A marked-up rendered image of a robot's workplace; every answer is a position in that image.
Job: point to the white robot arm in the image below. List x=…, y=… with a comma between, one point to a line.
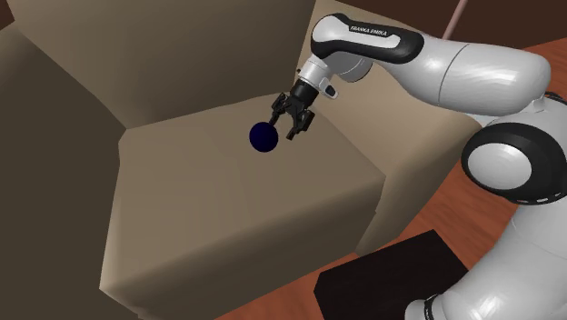
x=483, y=73

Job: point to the dark blue ball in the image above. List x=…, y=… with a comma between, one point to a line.
x=263, y=137

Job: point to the pink pole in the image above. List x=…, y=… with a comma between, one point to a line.
x=455, y=18

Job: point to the beige armchair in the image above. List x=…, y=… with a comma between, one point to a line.
x=199, y=177

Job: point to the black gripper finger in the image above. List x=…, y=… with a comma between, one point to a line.
x=277, y=108
x=301, y=123

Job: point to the dark robot stand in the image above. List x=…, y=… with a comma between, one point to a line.
x=389, y=277

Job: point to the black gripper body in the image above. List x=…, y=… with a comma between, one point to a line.
x=301, y=94

